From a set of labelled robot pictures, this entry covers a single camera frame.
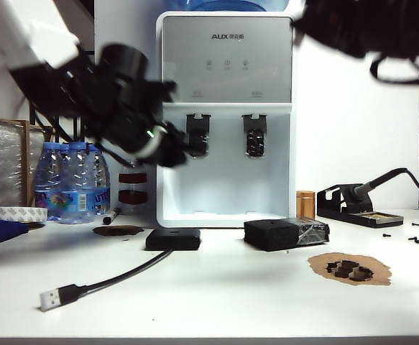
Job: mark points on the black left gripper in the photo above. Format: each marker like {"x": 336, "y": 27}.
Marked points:
{"x": 130, "y": 133}

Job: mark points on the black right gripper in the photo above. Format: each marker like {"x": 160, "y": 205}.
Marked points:
{"x": 335, "y": 25}

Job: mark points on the black sponge block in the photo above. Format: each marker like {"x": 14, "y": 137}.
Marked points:
{"x": 270, "y": 235}

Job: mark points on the shiny black block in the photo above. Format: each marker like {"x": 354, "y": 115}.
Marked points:
{"x": 313, "y": 233}

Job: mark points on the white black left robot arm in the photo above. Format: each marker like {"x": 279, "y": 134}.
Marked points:
{"x": 26, "y": 28}

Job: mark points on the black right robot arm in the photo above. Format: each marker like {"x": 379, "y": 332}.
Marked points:
{"x": 410, "y": 28}

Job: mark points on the black USB hub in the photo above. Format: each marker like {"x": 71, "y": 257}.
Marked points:
{"x": 173, "y": 240}

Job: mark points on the black dispenser tap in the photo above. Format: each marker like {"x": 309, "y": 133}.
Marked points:
{"x": 198, "y": 129}
{"x": 254, "y": 133}

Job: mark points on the clear jar with red bands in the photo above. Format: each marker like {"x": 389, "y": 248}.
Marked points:
{"x": 133, "y": 187}

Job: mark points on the clear plastic water bottle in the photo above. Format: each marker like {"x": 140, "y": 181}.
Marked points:
{"x": 65, "y": 148}
{"x": 78, "y": 187}
{"x": 100, "y": 187}
{"x": 47, "y": 179}

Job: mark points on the white AUX water dispenser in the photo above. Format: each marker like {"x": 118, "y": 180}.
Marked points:
{"x": 227, "y": 72}

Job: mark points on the black marker pen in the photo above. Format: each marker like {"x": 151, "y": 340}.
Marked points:
{"x": 110, "y": 216}

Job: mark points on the blue water jug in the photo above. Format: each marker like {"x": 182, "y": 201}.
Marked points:
{"x": 230, "y": 5}

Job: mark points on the gold metal cylinder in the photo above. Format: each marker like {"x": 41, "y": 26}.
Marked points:
{"x": 305, "y": 205}

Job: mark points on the black soldering iron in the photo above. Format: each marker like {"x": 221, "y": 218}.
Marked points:
{"x": 360, "y": 189}

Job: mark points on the white double-sided tape roll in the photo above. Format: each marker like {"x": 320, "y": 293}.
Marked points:
{"x": 11, "y": 215}

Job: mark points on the black soldering iron stand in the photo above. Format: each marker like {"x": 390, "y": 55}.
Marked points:
{"x": 360, "y": 215}

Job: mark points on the small black foam piece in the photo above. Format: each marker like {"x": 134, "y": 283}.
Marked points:
{"x": 346, "y": 265}
{"x": 341, "y": 274}
{"x": 356, "y": 276}

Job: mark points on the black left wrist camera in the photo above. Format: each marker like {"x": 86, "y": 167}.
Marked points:
{"x": 160, "y": 91}

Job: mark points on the wooden frame with plastic wrap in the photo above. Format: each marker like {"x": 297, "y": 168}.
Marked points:
{"x": 25, "y": 161}

